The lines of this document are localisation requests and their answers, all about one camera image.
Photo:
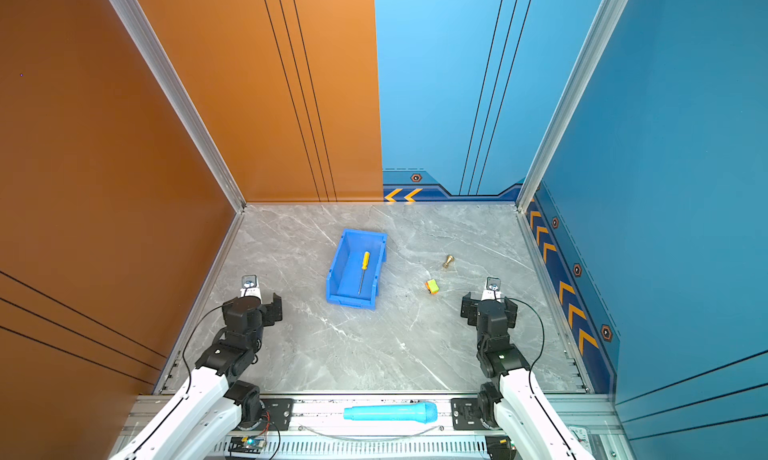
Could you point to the yellow handled screwdriver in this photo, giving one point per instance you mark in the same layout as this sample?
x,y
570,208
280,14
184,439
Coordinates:
x,y
364,268

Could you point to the green orange toy car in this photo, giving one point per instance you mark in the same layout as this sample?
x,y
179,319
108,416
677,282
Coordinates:
x,y
432,286

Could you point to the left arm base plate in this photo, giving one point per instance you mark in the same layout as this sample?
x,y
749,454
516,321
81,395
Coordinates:
x,y
275,414

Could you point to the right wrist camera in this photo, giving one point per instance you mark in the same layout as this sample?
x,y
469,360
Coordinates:
x,y
492,289

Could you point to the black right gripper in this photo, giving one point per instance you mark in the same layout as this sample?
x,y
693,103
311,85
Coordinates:
x,y
469,308

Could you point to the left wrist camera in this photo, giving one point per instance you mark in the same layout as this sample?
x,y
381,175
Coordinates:
x,y
250,286

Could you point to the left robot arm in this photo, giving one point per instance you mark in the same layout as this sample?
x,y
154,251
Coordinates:
x,y
214,400

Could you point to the blue plastic bin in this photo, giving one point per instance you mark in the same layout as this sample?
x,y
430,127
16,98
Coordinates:
x,y
345,270

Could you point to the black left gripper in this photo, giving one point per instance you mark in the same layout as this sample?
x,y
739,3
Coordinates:
x,y
273,311

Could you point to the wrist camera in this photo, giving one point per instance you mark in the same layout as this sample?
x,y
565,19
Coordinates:
x,y
492,289
250,286

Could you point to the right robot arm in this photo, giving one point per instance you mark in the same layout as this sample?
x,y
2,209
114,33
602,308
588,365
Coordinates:
x,y
512,399

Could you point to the right black electronics box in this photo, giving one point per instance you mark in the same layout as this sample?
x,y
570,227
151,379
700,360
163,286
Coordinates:
x,y
500,448

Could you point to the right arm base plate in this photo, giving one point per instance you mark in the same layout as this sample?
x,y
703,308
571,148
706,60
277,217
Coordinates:
x,y
467,416

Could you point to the light blue plastic tube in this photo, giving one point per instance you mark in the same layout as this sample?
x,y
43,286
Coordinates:
x,y
421,412

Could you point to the small brass bell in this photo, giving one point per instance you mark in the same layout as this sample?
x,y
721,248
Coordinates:
x,y
447,260

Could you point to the green circuit board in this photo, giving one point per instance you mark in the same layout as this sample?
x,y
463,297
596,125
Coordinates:
x,y
246,445

